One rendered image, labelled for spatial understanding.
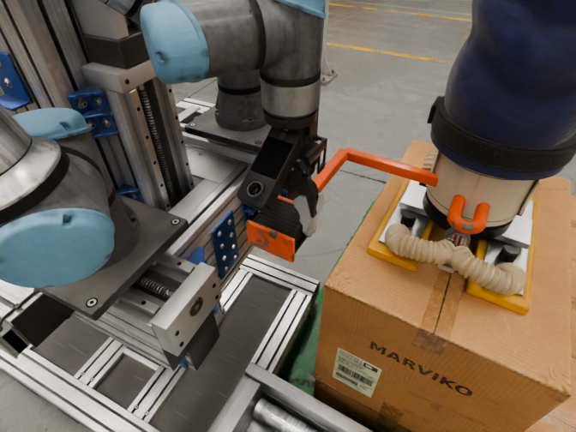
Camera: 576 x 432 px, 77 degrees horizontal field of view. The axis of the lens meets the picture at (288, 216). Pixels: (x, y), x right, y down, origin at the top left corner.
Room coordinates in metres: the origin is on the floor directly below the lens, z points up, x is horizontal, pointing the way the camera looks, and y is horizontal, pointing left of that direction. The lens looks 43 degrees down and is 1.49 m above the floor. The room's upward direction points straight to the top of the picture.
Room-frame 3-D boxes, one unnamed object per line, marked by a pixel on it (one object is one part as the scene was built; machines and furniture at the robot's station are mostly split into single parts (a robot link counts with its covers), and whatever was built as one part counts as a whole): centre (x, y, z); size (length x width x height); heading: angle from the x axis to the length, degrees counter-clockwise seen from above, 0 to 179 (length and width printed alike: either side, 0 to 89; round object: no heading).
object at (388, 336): (0.56, -0.39, 0.74); 0.60 x 0.40 x 0.40; 150
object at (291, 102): (0.44, 0.00, 1.29); 0.08 x 0.08 x 0.05
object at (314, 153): (0.45, -0.01, 1.21); 0.09 x 0.08 x 0.12; 150
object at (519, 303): (0.50, -0.45, 0.97); 0.34 x 0.10 x 0.05; 150
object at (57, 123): (0.42, 0.33, 1.20); 0.13 x 0.12 x 0.14; 26
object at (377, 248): (0.60, -0.28, 0.97); 0.34 x 0.10 x 0.05; 150
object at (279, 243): (0.42, 0.01, 1.08); 0.09 x 0.08 x 0.05; 60
